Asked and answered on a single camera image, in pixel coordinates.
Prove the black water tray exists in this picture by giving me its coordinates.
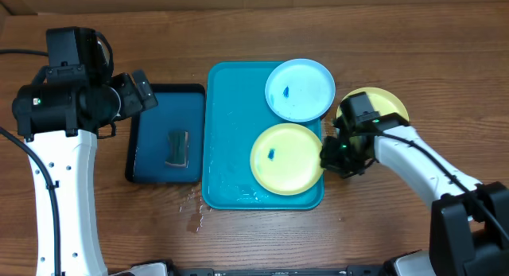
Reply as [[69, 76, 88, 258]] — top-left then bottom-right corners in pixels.
[[125, 84, 206, 185]]

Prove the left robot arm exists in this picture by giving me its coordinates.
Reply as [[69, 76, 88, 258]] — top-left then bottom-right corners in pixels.
[[12, 27, 157, 275]]

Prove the yellow plate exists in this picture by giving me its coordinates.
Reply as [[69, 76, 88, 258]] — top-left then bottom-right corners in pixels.
[[343, 87, 410, 122], [250, 123, 324, 196]]

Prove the green and orange sponge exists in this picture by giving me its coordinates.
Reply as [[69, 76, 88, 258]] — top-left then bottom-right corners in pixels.
[[165, 130, 188, 167]]

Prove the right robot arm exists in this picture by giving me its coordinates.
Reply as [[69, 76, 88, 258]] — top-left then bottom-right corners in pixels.
[[320, 87, 508, 276]]

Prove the light blue plate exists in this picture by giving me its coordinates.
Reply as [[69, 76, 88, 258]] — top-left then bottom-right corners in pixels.
[[265, 59, 336, 122]]

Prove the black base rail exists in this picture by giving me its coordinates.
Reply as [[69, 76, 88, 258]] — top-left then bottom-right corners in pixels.
[[119, 259, 398, 276]]

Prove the teal plastic tray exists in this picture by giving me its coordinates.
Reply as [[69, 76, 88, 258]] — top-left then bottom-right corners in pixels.
[[202, 61, 324, 210]]

